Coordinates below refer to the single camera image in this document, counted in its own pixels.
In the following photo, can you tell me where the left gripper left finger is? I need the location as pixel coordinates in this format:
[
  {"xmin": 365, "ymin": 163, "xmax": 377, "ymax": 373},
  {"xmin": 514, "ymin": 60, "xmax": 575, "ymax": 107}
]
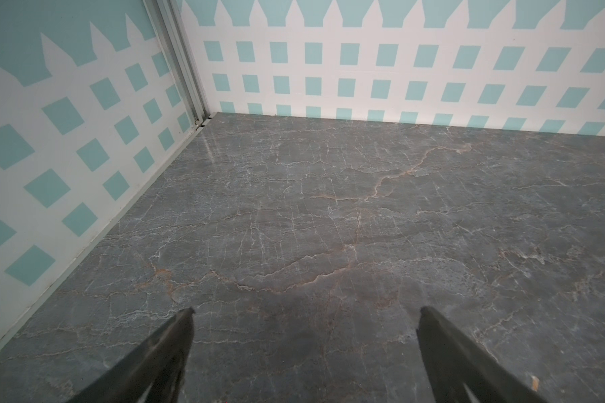
[{"xmin": 70, "ymin": 307, "xmax": 195, "ymax": 402}]

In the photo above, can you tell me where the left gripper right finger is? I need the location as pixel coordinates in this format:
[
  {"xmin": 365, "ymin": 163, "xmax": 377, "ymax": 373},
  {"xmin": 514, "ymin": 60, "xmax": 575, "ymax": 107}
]
[{"xmin": 417, "ymin": 306, "xmax": 544, "ymax": 402}]

